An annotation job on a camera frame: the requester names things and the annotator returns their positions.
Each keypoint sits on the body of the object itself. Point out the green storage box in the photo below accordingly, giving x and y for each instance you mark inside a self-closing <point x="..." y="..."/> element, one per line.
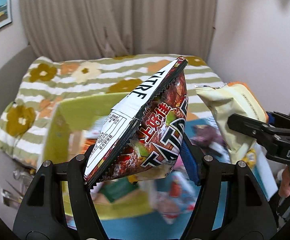
<point x="67" y="129"/>

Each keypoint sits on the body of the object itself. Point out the beige curtain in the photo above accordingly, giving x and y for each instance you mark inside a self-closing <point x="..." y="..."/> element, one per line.
<point x="92" y="29"/>

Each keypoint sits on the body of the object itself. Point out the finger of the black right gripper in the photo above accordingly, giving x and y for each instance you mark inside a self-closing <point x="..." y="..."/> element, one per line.
<point x="278" y="127"/>

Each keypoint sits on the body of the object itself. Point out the blue patterned mat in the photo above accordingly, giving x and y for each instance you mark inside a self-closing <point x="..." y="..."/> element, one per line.
<point x="126" y="228"/>

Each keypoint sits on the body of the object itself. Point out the yellow snack bag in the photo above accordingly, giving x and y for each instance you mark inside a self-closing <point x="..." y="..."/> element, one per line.
<point x="250" y="158"/>

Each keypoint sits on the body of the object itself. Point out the right hand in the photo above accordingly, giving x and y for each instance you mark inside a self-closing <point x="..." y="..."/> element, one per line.
<point x="284" y="190"/>

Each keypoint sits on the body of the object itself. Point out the dark red Tatre chips bag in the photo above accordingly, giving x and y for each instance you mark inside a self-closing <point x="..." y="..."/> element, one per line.
<point x="144" y="130"/>

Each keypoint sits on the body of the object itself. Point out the grey headboard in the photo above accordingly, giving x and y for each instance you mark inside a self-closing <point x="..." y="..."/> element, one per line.
<point x="11" y="75"/>

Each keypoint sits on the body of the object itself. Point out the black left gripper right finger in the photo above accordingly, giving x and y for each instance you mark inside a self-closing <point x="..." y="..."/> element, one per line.
<point x="230" y="204"/>

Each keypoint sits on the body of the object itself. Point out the floral striped quilt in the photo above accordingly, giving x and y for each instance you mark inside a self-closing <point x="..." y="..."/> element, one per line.
<point x="25" y="117"/>

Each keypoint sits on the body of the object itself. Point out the red white snack bag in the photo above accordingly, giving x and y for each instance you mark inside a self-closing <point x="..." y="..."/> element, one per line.
<point x="179" y="198"/>

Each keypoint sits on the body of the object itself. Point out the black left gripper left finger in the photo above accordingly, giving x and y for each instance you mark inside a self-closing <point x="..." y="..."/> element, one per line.
<point x="41" y="214"/>

